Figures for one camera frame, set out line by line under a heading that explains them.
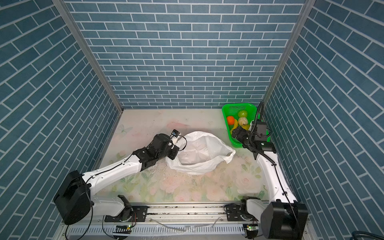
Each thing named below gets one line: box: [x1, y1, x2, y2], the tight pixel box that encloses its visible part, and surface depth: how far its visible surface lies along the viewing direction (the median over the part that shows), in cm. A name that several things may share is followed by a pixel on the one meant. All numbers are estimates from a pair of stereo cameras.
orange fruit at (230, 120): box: [227, 116, 235, 126], surface depth 110 cm
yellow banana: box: [230, 118, 238, 136], surface depth 110 cm
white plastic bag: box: [166, 131, 236, 175], surface depth 82 cm
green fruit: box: [237, 110, 248, 118], surface depth 114 cm
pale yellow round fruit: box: [238, 117, 248, 126], surface depth 107 cm
